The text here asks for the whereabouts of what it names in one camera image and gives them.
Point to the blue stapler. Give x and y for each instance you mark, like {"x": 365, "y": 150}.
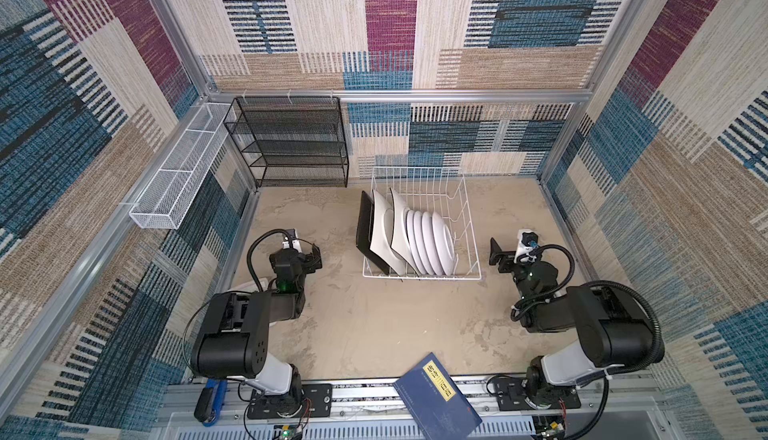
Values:
{"x": 210, "y": 402}

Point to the white square plate black rim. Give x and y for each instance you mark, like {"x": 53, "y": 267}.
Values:
{"x": 382, "y": 235}

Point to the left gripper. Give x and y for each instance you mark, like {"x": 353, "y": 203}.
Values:
{"x": 306, "y": 259}

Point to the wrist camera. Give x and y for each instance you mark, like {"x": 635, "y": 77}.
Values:
{"x": 292, "y": 241}
{"x": 527, "y": 244}

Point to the aluminium front rail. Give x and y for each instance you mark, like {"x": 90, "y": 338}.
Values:
{"x": 371, "y": 409}

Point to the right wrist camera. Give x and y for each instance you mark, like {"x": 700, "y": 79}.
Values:
{"x": 527, "y": 244}

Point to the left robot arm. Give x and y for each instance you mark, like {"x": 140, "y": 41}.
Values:
{"x": 232, "y": 342}

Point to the pink white calculator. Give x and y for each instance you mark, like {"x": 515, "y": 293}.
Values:
{"x": 248, "y": 286}

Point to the blue book yellow label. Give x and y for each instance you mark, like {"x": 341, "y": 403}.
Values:
{"x": 439, "y": 408}

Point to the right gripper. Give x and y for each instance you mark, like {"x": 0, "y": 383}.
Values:
{"x": 507, "y": 258}

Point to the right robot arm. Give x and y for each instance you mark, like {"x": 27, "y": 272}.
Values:
{"x": 617, "y": 329}

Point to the white round plate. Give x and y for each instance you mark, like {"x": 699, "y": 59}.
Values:
{"x": 419, "y": 267}
{"x": 427, "y": 227}
{"x": 444, "y": 244}
{"x": 421, "y": 243}

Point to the white wire dish rack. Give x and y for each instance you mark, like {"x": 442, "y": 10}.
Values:
{"x": 433, "y": 189}

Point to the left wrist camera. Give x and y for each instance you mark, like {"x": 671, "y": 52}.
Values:
{"x": 292, "y": 241}

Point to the white mesh wall basket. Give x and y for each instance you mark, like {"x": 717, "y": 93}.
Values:
{"x": 167, "y": 199}

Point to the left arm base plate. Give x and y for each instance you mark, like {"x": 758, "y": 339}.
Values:
{"x": 291, "y": 405}

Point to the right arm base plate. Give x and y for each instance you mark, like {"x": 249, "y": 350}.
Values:
{"x": 518, "y": 394}

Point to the black mesh shelf rack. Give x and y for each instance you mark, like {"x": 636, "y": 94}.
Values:
{"x": 291, "y": 141}

